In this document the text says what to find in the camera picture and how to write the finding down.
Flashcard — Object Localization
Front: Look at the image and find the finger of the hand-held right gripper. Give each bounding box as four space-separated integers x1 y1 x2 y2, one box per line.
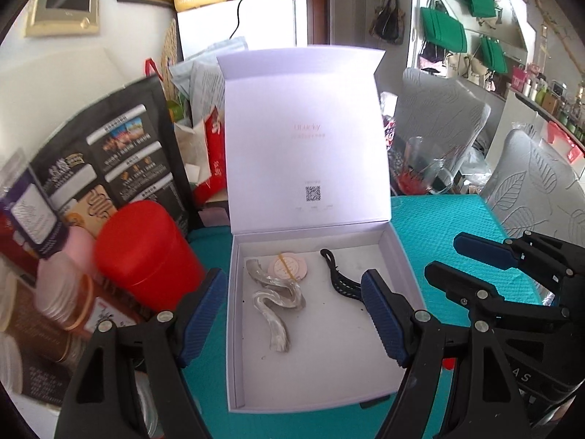
425 260 572 330
454 231 585 312

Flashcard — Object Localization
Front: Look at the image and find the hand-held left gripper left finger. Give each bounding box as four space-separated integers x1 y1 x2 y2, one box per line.
54 267 229 439

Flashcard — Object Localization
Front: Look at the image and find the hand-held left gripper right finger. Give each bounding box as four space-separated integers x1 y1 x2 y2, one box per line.
360 269 531 439

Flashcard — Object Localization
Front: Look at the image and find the black hair claw clip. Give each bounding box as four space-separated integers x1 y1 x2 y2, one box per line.
320 248 366 300

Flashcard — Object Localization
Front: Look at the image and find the clear curved hair clip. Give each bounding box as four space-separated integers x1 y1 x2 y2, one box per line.
246 257 307 312

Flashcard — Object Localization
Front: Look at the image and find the grey wavy hair clip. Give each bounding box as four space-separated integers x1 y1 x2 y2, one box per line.
253 289 293 354

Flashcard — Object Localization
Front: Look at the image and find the pink disc with rubber band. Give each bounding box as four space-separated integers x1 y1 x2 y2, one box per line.
267 252 308 282

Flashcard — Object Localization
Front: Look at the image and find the white gift box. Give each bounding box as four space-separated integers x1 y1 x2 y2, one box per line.
216 46 428 414

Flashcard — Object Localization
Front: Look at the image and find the grey leaf covered chair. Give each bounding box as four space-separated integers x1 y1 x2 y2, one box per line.
394 68 492 156
480 129 585 248

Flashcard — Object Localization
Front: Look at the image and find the red canister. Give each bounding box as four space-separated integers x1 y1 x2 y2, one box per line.
95 201 206 314

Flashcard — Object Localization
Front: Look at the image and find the glass measuring cup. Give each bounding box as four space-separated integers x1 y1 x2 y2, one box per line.
395 136 453 195

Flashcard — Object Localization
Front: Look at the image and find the pink plastic bag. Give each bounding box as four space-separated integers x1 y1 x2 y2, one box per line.
539 121 585 162

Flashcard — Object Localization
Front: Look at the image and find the pink plastic container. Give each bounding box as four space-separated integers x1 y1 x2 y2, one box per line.
59 226 106 275

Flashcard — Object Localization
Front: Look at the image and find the instant noodle cup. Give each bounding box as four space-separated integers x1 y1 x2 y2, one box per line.
381 116 398 151

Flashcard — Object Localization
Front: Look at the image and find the red paper packet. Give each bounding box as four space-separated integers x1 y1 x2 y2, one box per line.
192 105 229 202

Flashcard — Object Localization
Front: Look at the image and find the row of jars and bottles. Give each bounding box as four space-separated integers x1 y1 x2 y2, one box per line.
509 64 585 145

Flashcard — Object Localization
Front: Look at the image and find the reddish brown jar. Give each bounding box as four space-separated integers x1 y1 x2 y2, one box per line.
0 274 78 376

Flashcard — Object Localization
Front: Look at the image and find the white canvas bag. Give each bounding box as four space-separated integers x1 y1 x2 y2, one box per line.
441 52 485 85

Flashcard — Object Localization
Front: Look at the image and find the black printed bag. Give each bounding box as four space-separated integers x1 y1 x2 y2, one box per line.
27 75 190 239

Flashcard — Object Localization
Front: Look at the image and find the purple packet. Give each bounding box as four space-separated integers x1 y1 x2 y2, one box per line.
0 149 69 259

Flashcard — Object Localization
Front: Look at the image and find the crumpled plastic bag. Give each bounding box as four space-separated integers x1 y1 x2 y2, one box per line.
168 37 250 122

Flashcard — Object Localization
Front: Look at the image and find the dark hanging handbag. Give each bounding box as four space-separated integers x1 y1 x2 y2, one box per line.
369 0 407 45

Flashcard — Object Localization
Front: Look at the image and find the woven wicker fan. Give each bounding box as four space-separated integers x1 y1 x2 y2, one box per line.
160 18 180 101

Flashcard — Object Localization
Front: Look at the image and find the brown door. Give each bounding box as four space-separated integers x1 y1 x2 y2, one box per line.
283 0 327 46

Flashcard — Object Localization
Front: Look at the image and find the white fridge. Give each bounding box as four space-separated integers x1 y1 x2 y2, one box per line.
177 0 308 62

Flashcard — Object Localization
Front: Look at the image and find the black power cable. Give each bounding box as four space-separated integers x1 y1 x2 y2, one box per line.
229 0 245 40

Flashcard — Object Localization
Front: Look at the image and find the wall intercom screen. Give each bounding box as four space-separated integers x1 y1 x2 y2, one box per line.
25 0 101 37

